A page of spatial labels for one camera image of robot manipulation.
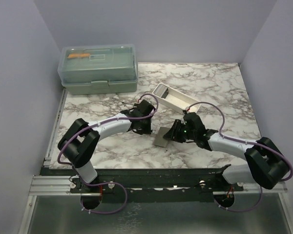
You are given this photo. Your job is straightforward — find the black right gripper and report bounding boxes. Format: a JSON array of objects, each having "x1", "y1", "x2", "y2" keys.
[{"x1": 163, "y1": 119, "x2": 196, "y2": 143}]

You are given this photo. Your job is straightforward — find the green plastic storage box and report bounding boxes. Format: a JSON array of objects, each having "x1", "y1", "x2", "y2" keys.
[{"x1": 58, "y1": 44, "x2": 138, "y2": 95}]

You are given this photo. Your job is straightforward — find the orange item inside box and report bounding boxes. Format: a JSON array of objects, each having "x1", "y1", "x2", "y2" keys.
[{"x1": 67, "y1": 53, "x2": 90, "y2": 59}]

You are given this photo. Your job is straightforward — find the aluminium rail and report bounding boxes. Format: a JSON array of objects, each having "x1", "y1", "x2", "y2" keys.
[{"x1": 29, "y1": 176, "x2": 70, "y2": 196}]

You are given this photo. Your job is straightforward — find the white rectangular card tray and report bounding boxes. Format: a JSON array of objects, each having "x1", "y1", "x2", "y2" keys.
[{"x1": 152, "y1": 83, "x2": 199, "y2": 114}]

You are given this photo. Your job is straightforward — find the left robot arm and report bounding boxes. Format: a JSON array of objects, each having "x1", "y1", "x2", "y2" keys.
[{"x1": 58, "y1": 99, "x2": 157, "y2": 193}]

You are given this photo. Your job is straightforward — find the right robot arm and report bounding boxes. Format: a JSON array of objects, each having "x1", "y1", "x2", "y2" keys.
[{"x1": 163, "y1": 113, "x2": 290, "y2": 191}]

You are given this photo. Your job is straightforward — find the beige card holder wallet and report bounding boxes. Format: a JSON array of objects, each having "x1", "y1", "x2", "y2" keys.
[{"x1": 153, "y1": 127, "x2": 170, "y2": 148}]

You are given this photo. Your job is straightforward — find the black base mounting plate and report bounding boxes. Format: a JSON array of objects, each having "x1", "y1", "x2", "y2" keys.
[{"x1": 40, "y1": 167, "x2": 274, "y2": 203}]

